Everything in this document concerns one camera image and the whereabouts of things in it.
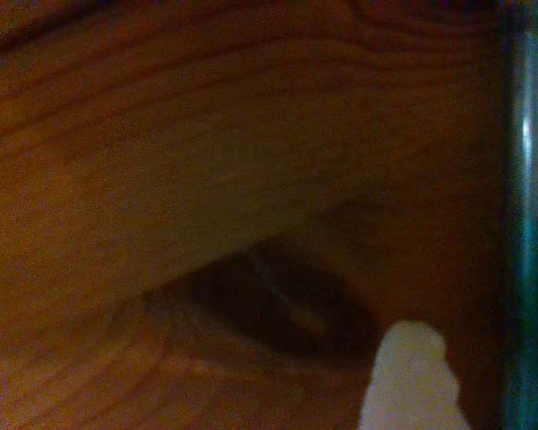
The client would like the teal pen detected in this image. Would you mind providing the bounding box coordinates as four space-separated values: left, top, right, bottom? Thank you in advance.
501 0 538 430

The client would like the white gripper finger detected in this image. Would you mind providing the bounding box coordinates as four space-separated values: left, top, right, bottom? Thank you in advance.
360 320 474 430

